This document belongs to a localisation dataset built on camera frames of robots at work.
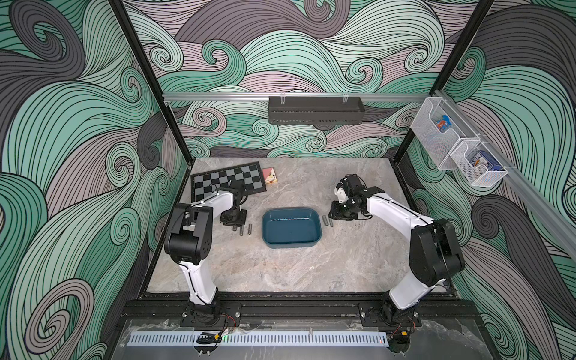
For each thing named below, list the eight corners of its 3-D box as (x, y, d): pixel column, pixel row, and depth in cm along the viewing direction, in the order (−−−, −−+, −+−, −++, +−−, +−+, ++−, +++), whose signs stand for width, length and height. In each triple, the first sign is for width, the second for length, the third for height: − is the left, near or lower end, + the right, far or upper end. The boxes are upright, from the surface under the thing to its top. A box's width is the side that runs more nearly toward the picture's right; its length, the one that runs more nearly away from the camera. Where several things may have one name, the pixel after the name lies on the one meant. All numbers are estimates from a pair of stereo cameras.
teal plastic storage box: (261, 248, 91) (260, 242, 87) (264, 213, 102) (263, 207, 97) (321, 248, 91) (323, 242, 87) (317, 213, 102) (319, 207, 97)
